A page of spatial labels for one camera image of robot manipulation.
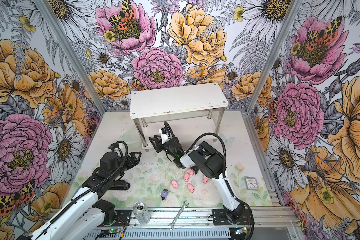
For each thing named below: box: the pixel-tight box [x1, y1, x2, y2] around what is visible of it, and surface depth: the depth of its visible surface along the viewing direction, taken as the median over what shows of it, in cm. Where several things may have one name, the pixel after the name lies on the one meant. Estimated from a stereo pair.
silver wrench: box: [167, 200, 190, 231], surface depth 77 cm
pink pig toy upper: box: [183, 168, 195, 183], surface depth 89 cm
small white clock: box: [245, 177, 259, 190], surface depth 85 cm
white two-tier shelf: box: [129, 82, 229, 148], surface depth 81 cm
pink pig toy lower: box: [187, 183, 195, 193], surface depth 85 cm
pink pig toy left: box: [171, 180, 179, 189], surface depth 85 cm
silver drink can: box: [133, 201, 151, 225], surface depth 66 cm
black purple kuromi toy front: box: [160, 188, 171, 202], surface depth 81 cm
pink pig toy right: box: [202, 175, 209, 184], surface depth 87 cm
